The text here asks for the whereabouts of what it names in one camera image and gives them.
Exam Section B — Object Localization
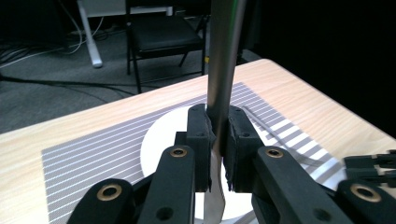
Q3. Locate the silver metal cutlery piece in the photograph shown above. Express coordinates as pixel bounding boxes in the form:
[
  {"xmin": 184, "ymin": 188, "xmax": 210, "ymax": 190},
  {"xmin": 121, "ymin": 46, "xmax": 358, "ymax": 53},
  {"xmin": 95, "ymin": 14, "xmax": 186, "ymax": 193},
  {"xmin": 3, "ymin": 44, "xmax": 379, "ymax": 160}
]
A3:
[{"xmin": 203, "ymin": 0, "xmax": 248, "ymax": 224}]

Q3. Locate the white round plate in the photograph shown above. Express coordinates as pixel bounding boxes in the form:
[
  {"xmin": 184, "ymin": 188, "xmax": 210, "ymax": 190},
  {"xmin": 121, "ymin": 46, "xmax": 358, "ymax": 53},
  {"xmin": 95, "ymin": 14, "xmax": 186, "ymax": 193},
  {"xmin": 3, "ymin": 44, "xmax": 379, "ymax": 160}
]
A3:
[{"xmin": 139, "ymin": 105, "xmax": 347, "ymax": 223}]

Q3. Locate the white desk top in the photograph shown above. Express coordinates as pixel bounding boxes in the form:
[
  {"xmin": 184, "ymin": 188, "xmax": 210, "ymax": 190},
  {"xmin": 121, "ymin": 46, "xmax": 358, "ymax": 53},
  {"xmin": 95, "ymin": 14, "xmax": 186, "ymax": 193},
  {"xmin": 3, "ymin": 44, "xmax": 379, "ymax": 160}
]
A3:
[{"xmin": 81, "ymin": 0, "xmax": 174, "ymax": 19}]

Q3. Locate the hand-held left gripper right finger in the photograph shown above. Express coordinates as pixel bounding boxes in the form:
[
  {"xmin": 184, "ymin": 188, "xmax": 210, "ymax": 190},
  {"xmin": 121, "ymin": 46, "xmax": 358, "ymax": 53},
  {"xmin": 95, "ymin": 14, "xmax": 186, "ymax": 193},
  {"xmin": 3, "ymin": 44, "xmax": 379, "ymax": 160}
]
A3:
[{"xmin": 223, "ymin": 105, "xmax": 264, "ymax": 193}]

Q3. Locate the black cable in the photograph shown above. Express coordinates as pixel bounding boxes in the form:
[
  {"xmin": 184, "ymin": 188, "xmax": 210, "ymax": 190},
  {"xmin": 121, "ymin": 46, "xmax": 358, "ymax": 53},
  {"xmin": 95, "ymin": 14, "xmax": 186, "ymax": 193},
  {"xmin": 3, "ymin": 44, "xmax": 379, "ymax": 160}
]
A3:
[{"xmin": 0, "ymin": 74, "xmax": 138, "ymax": 105}]

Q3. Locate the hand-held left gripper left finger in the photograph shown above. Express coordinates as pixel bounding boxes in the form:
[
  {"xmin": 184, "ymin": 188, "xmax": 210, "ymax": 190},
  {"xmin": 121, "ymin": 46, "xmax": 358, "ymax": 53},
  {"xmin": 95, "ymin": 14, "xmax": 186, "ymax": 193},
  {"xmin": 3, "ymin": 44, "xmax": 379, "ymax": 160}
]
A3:
[{"xmin": 174, "ymin": 104, "xmax": 217, "ymax": 193}]

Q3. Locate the white desk leg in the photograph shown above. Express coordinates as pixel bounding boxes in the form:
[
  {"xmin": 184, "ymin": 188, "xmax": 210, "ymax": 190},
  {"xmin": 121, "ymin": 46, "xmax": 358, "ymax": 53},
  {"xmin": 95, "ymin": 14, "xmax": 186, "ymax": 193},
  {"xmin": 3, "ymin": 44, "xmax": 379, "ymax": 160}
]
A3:
[{"xmin": 77, "ymin": 0, "xmax": 104, "ymax": 69}]

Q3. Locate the white cable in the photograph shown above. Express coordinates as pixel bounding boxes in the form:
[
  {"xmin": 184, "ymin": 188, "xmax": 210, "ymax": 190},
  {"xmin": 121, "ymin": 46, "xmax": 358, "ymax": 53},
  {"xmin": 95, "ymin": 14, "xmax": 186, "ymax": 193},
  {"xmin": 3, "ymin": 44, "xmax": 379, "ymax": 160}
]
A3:
[{"xmin": 0, "ymin": 17, "xmax": 106, "ymax": 70}]

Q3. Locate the black folding chair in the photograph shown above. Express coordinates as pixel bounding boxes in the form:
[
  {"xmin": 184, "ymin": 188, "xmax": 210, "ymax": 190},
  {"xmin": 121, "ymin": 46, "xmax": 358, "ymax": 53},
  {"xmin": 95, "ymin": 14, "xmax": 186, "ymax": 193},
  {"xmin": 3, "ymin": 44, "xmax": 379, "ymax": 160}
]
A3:
[{"xmin": 124, "ymin": 0, "xmax": 210, "ymax": 95}]

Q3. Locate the brown white striped placemat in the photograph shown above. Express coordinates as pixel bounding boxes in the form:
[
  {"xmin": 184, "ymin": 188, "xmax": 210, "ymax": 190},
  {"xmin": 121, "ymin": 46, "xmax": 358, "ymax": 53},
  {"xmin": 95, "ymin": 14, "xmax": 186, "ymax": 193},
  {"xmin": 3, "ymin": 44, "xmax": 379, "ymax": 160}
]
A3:
[{"xmin": 41, "ymin": 81, "xmax": 347, "ymax": 224}]

